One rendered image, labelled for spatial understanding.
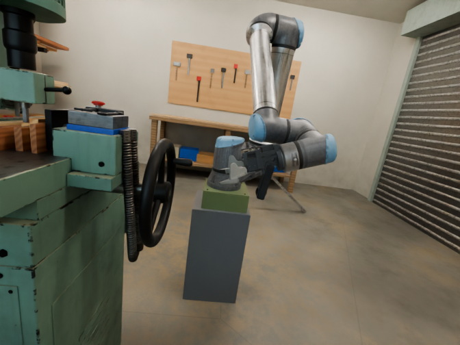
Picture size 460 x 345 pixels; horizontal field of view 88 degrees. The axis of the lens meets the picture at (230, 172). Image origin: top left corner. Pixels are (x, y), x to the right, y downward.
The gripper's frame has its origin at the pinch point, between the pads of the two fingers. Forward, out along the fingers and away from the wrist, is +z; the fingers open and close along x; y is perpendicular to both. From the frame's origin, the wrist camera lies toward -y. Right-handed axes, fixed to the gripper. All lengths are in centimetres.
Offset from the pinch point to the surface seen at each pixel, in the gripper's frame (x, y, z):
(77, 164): 20.4, 15.8, 28.2
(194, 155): -279, -36, 51
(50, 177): 27.1, 15.1, 29.9
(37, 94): 13, 33, 36
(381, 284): -68, -123, -91
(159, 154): 18.4, 13.9, 10.7
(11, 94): 14, 34, 41
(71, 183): 22.5, 12.4, 29.7
